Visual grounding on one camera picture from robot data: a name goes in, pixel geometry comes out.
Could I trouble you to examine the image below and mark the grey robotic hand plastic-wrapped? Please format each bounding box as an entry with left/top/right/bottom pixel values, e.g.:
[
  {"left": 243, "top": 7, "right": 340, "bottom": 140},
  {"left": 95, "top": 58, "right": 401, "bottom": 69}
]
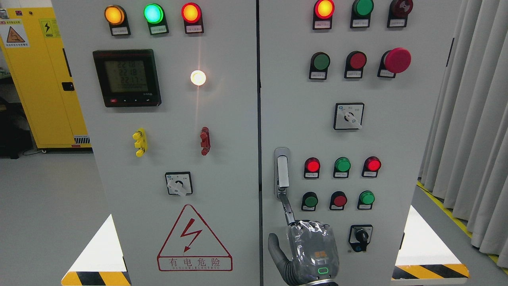
[{"left": 268, "top": 192, "right": 339, "bottom": 286}]

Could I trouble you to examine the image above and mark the silver door swing handle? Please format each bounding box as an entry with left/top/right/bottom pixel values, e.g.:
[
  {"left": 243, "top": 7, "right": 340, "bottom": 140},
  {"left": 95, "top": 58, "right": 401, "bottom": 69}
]
[{"left": 274, "top": 148, "right": 290, "bottom": 201}]

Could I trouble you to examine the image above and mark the grey right cabinet door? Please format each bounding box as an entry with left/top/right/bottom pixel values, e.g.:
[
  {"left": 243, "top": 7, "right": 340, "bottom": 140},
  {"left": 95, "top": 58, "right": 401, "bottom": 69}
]
[{"left": 259, "top": 0, "right": 463, "bottom": 286}]

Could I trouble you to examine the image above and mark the grey cabinet door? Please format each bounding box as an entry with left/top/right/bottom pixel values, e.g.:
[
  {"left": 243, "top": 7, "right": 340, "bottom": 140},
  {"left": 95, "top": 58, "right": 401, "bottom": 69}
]
[
  {"left": 259, "top": 0, "right": 463, "bottom": 286},
  {"left": 52, "top": 0, "right": 261, "bottom": 286}
]

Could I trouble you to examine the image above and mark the grey left cabinet door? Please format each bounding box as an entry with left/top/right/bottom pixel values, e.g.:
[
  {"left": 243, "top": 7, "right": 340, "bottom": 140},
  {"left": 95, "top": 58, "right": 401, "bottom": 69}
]
[{"left": 52, "top": 0, "right": 261, "bottom": 286}]

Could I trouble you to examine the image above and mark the orange-red top lamp right door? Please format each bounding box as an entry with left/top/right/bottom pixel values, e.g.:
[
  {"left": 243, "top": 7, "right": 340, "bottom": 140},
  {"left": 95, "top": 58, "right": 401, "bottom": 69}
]
[{"left": 312, "top": 0, "right": 335, "bottom": 30}]

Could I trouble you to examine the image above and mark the green top lamp right door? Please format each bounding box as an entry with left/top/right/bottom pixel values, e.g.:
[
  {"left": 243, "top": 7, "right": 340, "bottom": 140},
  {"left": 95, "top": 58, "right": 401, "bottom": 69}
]
[{"left": 350, "top": 0, "right": 374, "bottom": 29}]

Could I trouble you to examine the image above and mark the red indicator lamp left door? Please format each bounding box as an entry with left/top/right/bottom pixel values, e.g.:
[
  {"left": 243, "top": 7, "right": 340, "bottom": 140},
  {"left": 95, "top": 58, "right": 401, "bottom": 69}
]
[{"left": 181, "top": 2, "right": 204, "bottom": 34}]

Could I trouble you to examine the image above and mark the green indicator lamp left door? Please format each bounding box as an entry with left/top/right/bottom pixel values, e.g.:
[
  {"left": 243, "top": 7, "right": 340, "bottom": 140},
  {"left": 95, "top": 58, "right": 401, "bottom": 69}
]
[{"left": 143, "top": 3, "right": 169, "bottom": 35}]

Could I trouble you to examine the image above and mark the orange indicator lamp left door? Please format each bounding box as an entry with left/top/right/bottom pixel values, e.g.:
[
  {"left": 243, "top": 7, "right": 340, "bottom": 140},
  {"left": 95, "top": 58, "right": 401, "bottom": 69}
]
[{"left": 104, "top": 5, "right": 131, "bottom": 36}]

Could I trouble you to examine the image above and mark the dark green button lower left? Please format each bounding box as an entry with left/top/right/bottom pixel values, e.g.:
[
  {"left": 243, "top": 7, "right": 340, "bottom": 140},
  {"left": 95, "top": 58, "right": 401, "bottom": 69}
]
[{"left": 301, "top": 191, "right": 319, "bottom": 211}]

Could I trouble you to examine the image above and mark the red button lower middle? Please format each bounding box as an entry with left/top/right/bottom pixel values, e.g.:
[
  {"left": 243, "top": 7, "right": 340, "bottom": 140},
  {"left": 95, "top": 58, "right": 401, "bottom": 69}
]
[{"left": 329, "top": 191, "right": 348, "bottom": 211}]

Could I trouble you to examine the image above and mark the green button lower right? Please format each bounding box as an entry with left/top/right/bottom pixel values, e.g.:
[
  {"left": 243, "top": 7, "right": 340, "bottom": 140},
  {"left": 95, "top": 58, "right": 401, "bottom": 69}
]
[{"left": 357, "top": 190, "right": 375, "bottom": 210}]

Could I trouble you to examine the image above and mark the lit red lamp left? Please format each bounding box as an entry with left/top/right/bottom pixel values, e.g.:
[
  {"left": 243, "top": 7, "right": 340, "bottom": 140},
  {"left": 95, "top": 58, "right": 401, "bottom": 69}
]
[{"left": 304, "top": 157, "right": 321, "bottom": 179}]

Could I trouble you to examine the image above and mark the lit red lamp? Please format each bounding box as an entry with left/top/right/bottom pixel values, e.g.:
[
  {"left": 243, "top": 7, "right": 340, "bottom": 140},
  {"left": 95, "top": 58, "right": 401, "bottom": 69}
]
[
  {"left": 304, "top": 157, "right": 321, "bottom": 179},
  {"left": 362, "top": 156, "right": 381, "bottom": 178}
]

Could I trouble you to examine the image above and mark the green lamp middle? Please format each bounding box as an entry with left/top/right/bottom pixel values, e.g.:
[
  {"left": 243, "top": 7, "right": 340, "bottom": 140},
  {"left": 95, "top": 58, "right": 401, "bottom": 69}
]
[{"left": 333, "top": 157, "right": 351, "bottom": 178}]

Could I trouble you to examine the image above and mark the lit red lamp right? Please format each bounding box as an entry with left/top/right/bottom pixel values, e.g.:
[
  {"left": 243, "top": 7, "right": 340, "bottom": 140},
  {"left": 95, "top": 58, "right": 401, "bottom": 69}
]
[{"left": 362, "top": 156, "right": 381, "bottom": 178}]

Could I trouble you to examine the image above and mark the red electric hazard warning sticker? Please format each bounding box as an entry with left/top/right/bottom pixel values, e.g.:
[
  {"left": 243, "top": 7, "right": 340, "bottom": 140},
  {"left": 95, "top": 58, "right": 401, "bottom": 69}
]
[{"left": 157, "top": 204, "right": 233, "bottom": 271}]

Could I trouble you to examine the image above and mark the red terminal connector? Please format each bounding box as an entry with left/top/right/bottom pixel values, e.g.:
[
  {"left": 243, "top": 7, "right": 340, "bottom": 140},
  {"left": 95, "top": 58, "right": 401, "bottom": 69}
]
[{"left": 200, "top": 127, "right": 211, "bottom": 156}]

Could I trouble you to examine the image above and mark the grey curtain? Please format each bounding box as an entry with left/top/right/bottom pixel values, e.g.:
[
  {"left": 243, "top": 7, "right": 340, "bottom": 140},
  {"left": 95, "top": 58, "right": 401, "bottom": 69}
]
[{"left": 420, "top": 0, "right": 508, "bottom": 268}]

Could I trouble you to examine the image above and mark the green push button upper row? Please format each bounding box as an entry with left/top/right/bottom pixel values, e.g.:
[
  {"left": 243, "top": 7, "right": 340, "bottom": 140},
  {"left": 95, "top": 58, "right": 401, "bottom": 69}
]
[{"left": 308, "top": 51, "right": 330, "bottom": 80}]

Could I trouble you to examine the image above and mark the red push button upper row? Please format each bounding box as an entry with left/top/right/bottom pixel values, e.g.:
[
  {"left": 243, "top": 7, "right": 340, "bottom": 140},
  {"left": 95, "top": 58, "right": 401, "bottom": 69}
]
[{"left": 344, "top": 51, "right": 367, "bottom": 79}]

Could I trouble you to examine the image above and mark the yellow terminal connector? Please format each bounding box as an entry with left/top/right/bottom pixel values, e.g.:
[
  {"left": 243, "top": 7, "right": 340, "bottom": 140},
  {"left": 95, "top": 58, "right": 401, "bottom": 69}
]
[{"left": 132, "top": 128, "right": 148, "bottom": 157}]

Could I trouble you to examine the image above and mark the white glowing indicator lamp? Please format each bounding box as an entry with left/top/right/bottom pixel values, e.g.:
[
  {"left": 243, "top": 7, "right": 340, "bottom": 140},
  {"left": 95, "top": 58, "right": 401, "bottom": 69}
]
[{"left": 190, "top": 70, "right": 207, "bottom": 86}]

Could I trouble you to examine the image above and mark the red emergency stop mushroom button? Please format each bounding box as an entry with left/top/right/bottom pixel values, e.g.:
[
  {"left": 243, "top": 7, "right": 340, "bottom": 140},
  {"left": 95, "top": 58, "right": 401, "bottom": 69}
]
[{"left": 377, "top": 47, "right": 412, "bottom": 78}]

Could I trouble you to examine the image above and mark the dark red buzzer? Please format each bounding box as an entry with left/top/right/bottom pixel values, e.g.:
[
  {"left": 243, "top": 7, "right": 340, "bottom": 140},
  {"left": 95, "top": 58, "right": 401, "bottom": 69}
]
[{"left": 387, "top": 0, "right": 414, "bottom": 28}]

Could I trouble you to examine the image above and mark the black digital power meter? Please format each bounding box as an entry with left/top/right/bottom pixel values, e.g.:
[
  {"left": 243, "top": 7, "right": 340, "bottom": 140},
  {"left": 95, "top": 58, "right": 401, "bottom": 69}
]
[{"left": 93, "top": 49, "right": 162, "bottom": 108}]

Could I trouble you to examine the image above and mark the yellow safety cabinet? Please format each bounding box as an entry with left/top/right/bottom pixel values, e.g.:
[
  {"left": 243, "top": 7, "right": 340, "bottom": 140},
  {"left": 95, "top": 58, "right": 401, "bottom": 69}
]
[{"left": 1, "top": 7, "right": 91, "bottom": 150}]

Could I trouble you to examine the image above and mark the black knob selector switch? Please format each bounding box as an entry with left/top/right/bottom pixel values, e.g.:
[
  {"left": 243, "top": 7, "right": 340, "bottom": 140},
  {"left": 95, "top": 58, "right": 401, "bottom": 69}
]
[{"left": 348, "top": 224, "right": 373, "bottom": 252}]

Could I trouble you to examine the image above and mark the upper right rotary selector switch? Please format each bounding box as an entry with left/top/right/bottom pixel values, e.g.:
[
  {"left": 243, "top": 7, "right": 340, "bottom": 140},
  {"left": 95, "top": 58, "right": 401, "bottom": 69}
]
[{"left": 333, "top": 102, "right": 365, "bottom": 130}]

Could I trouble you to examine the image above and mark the left door rotary selector switch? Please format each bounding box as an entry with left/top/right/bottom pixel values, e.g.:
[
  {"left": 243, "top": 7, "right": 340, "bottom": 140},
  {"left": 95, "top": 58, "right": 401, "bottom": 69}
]
[{"left": 165, "top": 171, "right": 193, "bottom": 197}]

